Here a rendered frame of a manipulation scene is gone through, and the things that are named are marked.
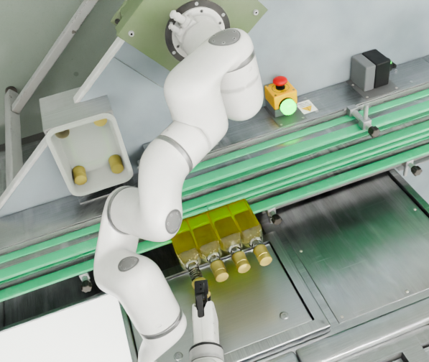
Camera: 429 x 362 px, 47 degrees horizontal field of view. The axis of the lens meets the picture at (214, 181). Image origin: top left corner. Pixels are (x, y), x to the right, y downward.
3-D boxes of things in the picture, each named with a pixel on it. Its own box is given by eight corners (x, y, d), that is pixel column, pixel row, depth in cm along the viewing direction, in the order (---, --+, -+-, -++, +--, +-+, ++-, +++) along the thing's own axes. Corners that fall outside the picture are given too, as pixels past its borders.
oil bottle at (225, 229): (201, 206, 144) (225, 259, 128) (197, 192, 140) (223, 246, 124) (219, 200, 144) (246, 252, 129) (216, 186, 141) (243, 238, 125)
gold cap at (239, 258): (232, 262, 126) (238, 275, 123) (231, 253, 123) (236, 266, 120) (245, 257, 126) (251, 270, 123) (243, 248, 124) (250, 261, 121)
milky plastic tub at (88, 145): (69, 179, 138) (72, 199, 132) (39, 114, 123) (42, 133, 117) (129, 160, 141) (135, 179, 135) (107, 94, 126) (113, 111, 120)
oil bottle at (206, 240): (182, 213, 143) (205, 268, 128) (178, 200, 139) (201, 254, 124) (200, 207, 144) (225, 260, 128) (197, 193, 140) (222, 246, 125)
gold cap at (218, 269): (210, 271, 125) (216, 284, 122) (208, 262, 123) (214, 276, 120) (223, 266, 126) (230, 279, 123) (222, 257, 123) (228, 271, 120)
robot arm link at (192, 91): (162, 163, 92) (131, 93, 81) (236, 88, 103) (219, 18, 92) (200, 179, 87) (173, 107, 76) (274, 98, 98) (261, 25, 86)
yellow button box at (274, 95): (264, 105, 145) (275, 118, 139) (263, 82, 140) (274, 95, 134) (287, 98, 146) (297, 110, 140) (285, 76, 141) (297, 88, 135)
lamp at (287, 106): (279, 113, 139) (283, 118, 137) (278, 100, 136) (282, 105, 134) (293, 108, 139) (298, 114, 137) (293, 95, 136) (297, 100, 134)
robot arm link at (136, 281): (218, 279, 91) (171, 261, 102) (174, 183, 82) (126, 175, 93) (154, 342, 83) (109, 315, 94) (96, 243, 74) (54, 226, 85)
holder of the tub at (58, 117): (76, 192, 142) (79, 209, 137) (40, 113, 124) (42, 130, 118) (133, 173, 145) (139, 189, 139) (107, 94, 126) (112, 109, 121)
